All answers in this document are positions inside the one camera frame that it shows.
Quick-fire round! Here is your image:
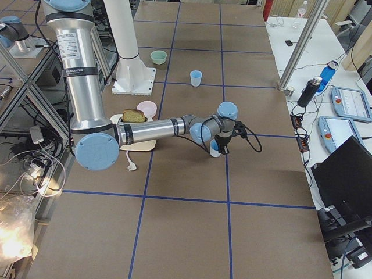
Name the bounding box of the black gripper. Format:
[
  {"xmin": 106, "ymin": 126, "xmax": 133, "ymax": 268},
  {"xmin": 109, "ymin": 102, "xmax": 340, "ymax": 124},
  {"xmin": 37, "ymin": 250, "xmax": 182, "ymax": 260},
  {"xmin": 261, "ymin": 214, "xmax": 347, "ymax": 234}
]
[{"xmin": 215, "ymin": 134, "xmax": 232, "ymax": 154}]

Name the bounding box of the light blue cup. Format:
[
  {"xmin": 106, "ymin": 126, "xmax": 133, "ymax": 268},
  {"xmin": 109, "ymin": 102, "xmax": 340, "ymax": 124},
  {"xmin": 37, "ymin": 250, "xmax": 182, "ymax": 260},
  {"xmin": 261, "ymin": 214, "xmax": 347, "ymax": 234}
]
[
  {"xmin": 209, "ymin": 139, "xmax": 221, "ymax": 158},
  {"xmin": 189, "ymin": 70, "xmax": 203, "ymax": 87}
]

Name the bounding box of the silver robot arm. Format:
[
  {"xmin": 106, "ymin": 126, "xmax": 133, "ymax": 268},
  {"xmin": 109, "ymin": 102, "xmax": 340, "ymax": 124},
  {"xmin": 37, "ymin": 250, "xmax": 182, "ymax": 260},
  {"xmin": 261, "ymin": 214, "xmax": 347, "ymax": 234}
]
[{"xmin": 42, "ymin": 1, "xmax": 238, "ymax": 171}]

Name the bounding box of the cream toaster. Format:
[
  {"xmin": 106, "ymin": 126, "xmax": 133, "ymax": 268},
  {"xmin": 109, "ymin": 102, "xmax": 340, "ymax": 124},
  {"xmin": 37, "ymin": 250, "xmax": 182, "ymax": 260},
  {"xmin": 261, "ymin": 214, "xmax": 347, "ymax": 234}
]
[{"xmin": 110, "ymin": 114, "xmax": 156, "ymax": 152}]

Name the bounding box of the pink bowl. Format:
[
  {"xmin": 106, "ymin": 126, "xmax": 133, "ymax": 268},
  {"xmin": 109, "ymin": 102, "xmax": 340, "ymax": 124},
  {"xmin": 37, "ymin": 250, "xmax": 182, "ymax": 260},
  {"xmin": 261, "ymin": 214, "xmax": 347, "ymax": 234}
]
[{"xmin": 137, "ymin": 101, "xmax": 158, "ymax": 118}]

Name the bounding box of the white toaster plug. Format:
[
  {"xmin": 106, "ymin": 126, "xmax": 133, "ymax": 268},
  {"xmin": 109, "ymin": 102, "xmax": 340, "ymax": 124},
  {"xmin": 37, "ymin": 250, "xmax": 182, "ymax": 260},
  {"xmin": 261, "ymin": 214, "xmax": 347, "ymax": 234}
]
[{"xmin": 126, "ymin": 151, "xmax": 137, "ymax": 171}]

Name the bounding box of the toast slice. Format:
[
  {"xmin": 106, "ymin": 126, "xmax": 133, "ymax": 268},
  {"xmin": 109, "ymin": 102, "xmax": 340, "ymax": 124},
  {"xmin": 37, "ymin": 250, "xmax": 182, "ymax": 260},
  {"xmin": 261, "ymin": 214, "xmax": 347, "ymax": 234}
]
[{"xmin": 121, "ymin": 109, "xmax": 146, "ymax": 123}]

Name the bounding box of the black thermos bottle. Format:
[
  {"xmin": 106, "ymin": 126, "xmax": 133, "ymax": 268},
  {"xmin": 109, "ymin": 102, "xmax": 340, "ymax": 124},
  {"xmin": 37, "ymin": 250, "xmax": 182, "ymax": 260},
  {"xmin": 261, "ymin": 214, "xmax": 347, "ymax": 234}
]
[{"xmin": 297, "ymin": 76, "xmax": 323, "ymax": 108}]

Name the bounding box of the teach pendant tablet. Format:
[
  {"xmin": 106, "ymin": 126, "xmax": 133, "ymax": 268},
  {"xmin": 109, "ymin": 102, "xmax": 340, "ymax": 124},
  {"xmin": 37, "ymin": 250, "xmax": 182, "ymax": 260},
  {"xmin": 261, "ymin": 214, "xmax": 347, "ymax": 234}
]
[
  {"xmin": 331, "ymin": 87, "xmax": 371, "ymax": 123},
  {"xmin": 317, "ymin": 116, "xmax": 364, "ymax": 153}
]

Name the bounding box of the green bowl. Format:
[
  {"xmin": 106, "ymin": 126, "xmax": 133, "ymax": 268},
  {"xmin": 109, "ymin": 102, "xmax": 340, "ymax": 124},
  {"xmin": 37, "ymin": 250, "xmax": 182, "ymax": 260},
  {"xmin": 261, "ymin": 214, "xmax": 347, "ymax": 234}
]
[{"xmin": 150, "ymin": 50, "xmax": 167, "ymax": 65}]

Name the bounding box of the black laptop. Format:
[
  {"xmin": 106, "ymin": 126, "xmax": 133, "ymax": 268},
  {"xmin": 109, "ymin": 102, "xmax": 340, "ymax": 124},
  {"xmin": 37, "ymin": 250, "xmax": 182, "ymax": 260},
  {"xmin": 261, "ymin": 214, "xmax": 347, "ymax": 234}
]
[{"xmin": 312, "ymin": 136, "xmax": 371, "ymax": 217}]

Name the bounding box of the blue water bottle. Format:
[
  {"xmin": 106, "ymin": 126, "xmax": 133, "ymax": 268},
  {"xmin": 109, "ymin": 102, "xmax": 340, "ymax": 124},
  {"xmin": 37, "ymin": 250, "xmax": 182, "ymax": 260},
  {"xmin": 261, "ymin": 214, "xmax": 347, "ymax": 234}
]
[{"xmin": 316, "ymin": 60, "xmax": 338, "ymax": 95}]

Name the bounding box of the clear plastic bag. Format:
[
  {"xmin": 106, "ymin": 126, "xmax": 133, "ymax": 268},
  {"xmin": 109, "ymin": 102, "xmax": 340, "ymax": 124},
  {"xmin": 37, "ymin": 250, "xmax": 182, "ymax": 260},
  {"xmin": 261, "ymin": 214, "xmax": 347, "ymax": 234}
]
[{"xmin": 1, "ymin": 195, "xmax": 35, "ymax": 267}]

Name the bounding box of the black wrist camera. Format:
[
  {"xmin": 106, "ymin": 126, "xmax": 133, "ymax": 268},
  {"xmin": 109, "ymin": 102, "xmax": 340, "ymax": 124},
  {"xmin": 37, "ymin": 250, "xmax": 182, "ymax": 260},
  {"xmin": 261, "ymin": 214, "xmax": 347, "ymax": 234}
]
[{"xmin": 232, "ymin": 121, "xmax": 248, "ymax": 139}]

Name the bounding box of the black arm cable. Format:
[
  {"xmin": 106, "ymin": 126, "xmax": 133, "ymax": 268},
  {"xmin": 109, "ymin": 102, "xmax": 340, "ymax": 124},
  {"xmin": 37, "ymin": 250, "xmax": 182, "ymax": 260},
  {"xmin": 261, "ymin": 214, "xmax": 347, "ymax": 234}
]
[{"xmin": 177, "ymin": 116, "xmax": 262, "ymax": 153}]

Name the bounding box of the aluminium frame post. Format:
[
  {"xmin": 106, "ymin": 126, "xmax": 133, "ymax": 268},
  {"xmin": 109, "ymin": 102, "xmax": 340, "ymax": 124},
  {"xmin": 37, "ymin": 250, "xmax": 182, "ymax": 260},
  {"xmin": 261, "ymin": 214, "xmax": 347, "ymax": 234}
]
[{"xmin": 277, "ymin": 0, "xmax": 329, "ymax": 91}]

